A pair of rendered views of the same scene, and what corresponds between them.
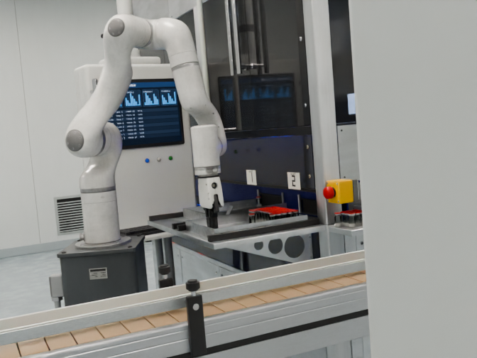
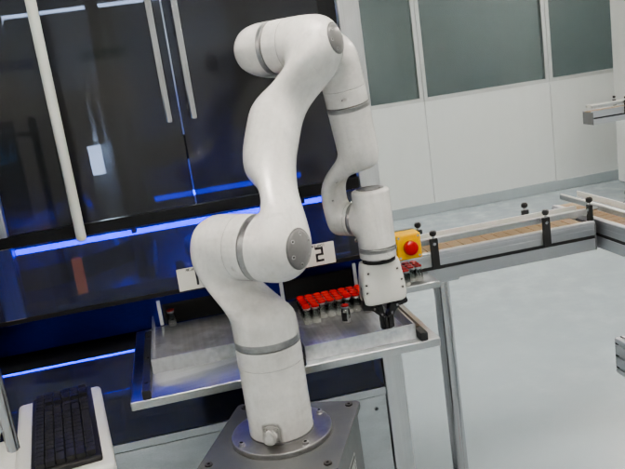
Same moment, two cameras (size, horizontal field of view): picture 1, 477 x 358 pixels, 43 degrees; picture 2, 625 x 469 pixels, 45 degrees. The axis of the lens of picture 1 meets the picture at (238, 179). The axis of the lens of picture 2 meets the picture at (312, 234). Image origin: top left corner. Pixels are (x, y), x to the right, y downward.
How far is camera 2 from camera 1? 2.39 m
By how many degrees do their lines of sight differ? 74
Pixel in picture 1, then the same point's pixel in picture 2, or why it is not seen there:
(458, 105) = not seen: outside the picture
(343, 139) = not seen: hidden behind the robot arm
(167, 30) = (350, 47)
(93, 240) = (307, 426)
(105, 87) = (294, 144)
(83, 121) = (295, 209)
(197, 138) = (387, 207)
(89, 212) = (299, 378)
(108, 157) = not seen: hidden behind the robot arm
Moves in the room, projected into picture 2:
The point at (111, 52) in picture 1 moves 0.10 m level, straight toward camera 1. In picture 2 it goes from (312, 81) to (367, 73)
